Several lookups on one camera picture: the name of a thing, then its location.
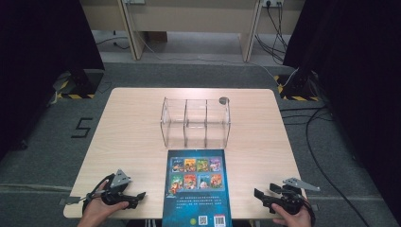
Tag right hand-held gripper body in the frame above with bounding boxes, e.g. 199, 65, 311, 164
269, 177, 322, 216

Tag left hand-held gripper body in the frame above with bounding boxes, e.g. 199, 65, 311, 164
100, 168, 132, 206

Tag blue picture book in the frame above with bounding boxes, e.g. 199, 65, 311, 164
162, 148, 234, 227

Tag clear acrylic book rack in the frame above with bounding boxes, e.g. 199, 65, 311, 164
159, 96, 232, 150

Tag person's right hand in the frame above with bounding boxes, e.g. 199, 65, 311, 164
270, 201, 313, 227

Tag person's left hand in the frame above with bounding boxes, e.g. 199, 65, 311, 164
77, 181, 131, 227

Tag black stand base striped tape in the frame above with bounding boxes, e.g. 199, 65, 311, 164
52, 69, 106, 100
273, 70, 322, 102

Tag black curtain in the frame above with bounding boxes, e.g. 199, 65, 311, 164
0, 0, 106, 160
283, 0, 401, 219

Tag beige wooden desk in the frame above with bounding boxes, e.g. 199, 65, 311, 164
78, 0, 307, 62

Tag white power strip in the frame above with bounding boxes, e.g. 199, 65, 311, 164
261, 0, 285, 9

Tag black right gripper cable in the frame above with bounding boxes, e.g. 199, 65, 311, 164
302, 198, 317, 227

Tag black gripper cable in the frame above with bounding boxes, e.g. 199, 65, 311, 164
81, 174, 112, 216
302, 198, 317, 227

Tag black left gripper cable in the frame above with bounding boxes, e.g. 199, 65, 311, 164
81, 174, 112, 216

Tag long black floor cable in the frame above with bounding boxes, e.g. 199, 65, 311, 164
305, 106, 371, 227

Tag short black floor cables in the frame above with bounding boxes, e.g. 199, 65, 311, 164
279, 105, 335, 127

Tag thin white cable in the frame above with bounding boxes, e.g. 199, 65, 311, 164
127, 6, 300, 88

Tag bundle of black power cables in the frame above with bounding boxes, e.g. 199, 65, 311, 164
254, 2, 289, 64

